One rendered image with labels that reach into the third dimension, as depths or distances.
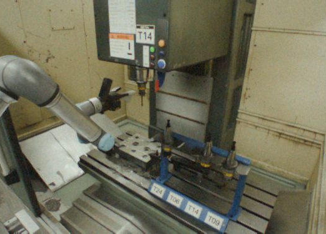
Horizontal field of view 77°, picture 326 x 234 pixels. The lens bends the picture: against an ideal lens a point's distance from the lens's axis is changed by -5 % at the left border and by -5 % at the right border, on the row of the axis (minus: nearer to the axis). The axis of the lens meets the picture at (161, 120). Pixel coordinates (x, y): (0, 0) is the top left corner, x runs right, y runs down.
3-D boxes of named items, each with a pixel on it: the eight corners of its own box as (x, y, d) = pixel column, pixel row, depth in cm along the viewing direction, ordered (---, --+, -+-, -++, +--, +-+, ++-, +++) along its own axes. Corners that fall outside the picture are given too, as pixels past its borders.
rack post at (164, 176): (163, 184, 126) (163, 141, 113) (155, 181, 129) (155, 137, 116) (172, 176, 133) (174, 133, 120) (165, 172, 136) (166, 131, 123)
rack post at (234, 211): (235, 222, 102) (248, 174, 89) (224, 217, 105) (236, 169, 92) (242, 209, 109) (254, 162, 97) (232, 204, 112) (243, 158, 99)
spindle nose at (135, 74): (159, 77, 128) (160, 56, 123) (147, 84, 115) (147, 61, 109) (136, 74, 133) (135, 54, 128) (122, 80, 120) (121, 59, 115)
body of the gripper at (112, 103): (112, 104, 116) (94, 112, 108) (111, 89, 112) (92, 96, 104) (122, 107, 112) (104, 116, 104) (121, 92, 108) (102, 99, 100)
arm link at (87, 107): (67, 122, 97) (62, 105, 93) (87, 114, 105) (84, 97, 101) (76, 127, 93) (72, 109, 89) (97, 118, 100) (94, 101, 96)
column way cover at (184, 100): (203, 145, 166) (210, 79, 144) (154, 127, 191) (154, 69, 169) (206, 142, 169) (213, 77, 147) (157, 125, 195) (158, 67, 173)
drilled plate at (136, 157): (146, 169, 132) (146, 162, 130) (114, 152, 148) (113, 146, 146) (168, 152, 149) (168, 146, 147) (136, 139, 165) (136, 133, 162)
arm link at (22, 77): (36, 54, 58) (121, 136, 96) (20, 50, 64) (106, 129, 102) (6, 85, 54) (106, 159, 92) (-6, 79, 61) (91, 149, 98)
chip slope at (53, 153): (65, 204, 145) (57, 174, 134) (23, 166, 181) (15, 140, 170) (147, 149, 210) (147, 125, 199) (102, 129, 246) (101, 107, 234)
